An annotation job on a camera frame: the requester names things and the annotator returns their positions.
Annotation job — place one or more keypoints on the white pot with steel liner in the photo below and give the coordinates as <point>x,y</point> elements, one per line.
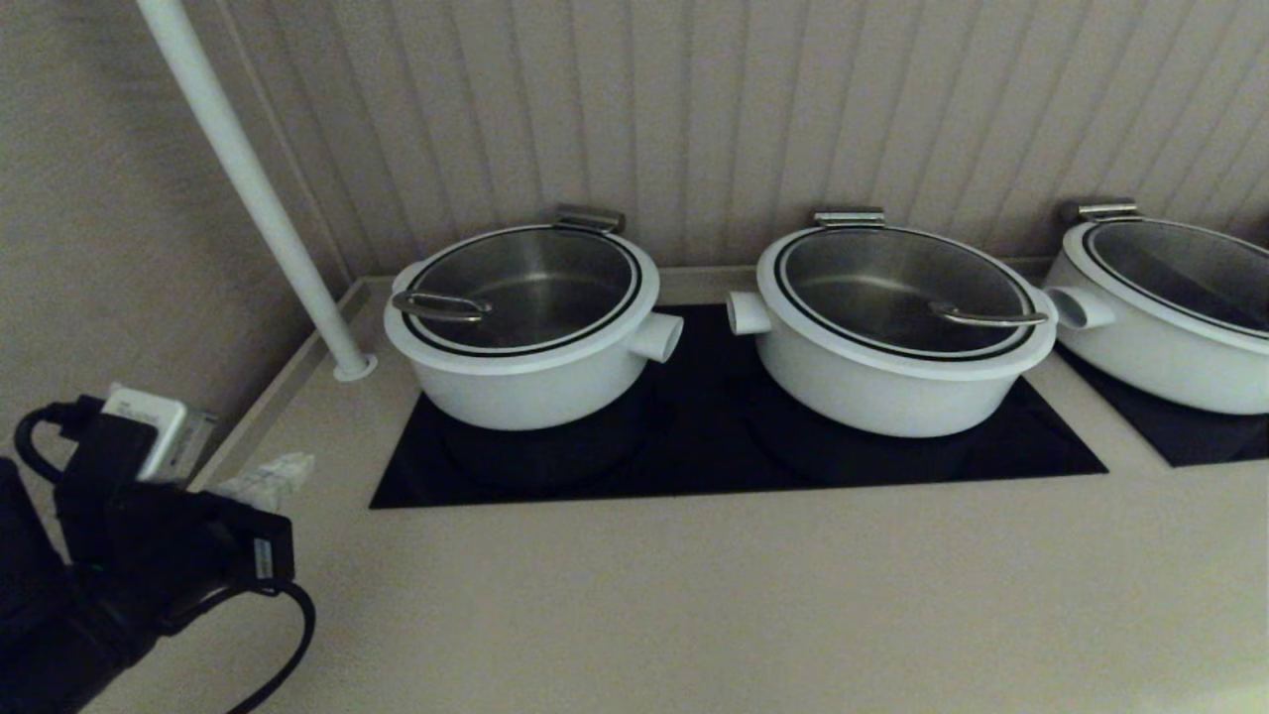
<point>535,397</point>
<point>1150,367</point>
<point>872,402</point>

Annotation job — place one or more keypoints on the white rimmed glass lid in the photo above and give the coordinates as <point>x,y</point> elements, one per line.
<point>535,359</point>
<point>872,288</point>
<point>1190,268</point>

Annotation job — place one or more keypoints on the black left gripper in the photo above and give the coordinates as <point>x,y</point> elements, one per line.
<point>169,535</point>

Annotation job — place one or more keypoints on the white metal pole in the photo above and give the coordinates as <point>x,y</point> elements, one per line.
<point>248,169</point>

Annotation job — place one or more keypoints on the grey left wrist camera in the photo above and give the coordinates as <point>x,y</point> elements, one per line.
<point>149,421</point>

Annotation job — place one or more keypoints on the black glass cooktop panel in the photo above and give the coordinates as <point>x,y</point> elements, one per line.
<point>1190,441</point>
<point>694,466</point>

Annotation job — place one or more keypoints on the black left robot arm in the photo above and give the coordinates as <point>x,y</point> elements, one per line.
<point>50,645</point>

